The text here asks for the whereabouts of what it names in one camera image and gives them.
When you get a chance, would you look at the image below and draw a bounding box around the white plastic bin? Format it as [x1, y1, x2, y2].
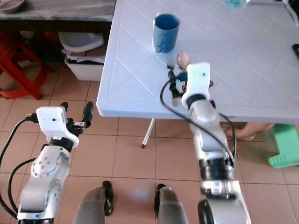
[64, 54, 106, 82]

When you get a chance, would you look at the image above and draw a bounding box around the blue cup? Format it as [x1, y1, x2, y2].
[152, 13, 181, 54]

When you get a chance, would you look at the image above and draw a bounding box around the red plastic stool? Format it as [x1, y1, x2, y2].
[0, 31, 50, 100]

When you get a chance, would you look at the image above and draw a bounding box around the white plastic basin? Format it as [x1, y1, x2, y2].
[58, 32, 105, 53]

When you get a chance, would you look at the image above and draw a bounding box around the dark wooden table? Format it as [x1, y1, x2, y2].
[0, 0, 116, 33]

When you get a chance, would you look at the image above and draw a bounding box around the person's bare foot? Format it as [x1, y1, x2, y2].
[227, 122, 274, 141]

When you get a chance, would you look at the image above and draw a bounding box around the light blue glass object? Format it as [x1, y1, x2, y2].
[225, 0, 249, 7]

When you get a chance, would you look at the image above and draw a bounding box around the grey bowl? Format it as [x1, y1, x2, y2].
[0, 0, 28, 14]

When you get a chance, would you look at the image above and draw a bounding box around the green plastic stool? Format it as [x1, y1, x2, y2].
[268, 123, 299, 169]

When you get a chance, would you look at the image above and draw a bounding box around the grey right robot leg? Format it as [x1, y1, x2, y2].
[154, 183, 197, 224]

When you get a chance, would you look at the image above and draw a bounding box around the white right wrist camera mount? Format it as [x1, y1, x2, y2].
[181, 62, 212, 107]

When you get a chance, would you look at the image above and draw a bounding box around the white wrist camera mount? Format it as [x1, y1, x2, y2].
[36, 106, 79, 149]
[181, 62, 212, 107]

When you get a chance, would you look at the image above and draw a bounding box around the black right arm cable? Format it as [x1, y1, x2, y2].
[160, 78, 237, 164]

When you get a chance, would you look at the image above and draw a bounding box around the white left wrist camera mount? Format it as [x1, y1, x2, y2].
[36, 106, 79, 149]

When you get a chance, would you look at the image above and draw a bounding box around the long black left arm cable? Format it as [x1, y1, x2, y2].
[0, 118, 39, 219]

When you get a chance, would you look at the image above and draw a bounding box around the short black left arm cable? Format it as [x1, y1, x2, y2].
[7, 157, 39, 216]

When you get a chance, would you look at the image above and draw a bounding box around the white cable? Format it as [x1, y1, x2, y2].
[248, 0, 299, 25]

